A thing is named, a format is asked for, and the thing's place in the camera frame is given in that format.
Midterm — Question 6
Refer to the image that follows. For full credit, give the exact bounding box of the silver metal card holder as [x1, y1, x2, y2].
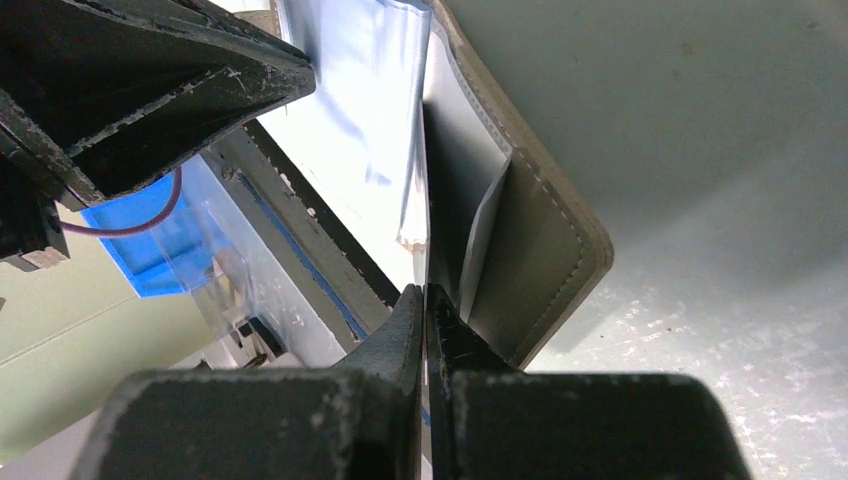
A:
[79, 0, 615, 372]

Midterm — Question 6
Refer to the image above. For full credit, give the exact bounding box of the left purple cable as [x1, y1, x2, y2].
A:
[58, 166, 184, 240]

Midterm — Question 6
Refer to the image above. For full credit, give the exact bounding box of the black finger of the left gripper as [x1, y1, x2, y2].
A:
[1, 1, 316, 211]

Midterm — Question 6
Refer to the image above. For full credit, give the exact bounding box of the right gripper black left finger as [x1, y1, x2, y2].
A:
[71, 285, 424, 479]

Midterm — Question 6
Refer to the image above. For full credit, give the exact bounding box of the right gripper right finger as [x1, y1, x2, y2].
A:
[426, 284, 750, 479]

